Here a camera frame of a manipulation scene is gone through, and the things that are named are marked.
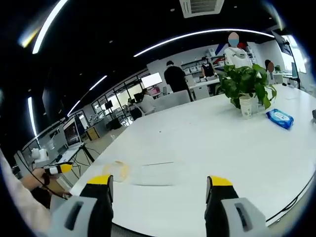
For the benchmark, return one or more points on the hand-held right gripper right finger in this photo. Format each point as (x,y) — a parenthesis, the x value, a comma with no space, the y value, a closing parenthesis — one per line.
(217,200)

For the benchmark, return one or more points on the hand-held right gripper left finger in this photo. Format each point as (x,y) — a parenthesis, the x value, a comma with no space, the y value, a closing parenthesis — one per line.
(98,197)

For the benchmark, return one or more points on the person's left hand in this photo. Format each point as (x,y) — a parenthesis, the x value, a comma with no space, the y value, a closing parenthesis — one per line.
(30,179)

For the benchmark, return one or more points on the white appliance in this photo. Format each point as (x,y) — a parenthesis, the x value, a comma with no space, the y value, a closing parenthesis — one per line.
(39,155)

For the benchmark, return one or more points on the translucent yellowish round object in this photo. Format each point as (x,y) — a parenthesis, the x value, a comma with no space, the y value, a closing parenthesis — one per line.
(118,171)

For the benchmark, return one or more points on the cardboard box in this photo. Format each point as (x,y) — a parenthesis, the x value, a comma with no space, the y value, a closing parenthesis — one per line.
(92,133)

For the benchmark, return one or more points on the short ceiling light strip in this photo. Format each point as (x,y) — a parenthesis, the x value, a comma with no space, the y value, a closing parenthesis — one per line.
(74,108)
(32,116)
(98,82)

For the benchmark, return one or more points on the clear plastic bag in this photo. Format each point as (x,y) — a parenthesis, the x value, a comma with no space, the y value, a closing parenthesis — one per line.
(158,174)

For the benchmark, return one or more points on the white paper cup pot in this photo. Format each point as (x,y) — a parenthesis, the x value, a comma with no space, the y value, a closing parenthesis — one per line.
(245,108)

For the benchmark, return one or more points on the blue wet wipes pack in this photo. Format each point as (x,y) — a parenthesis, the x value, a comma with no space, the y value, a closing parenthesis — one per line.
(280,118)

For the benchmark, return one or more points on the white office chair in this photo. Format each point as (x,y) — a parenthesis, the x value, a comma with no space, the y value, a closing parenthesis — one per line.
(172,100)

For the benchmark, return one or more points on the green leafy plant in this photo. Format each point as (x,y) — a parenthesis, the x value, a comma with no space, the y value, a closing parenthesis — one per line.
(243,79)

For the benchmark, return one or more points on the bright white display screen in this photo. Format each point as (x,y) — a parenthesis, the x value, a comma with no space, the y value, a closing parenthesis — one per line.
(151,80)

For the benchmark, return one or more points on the long curved ceiling light strip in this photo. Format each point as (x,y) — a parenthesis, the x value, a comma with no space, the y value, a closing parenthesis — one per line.
(197,35)
(48,23)

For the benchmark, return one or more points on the ceiling air conditioner vent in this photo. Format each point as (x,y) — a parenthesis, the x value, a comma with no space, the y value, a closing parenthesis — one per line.
(201,7)

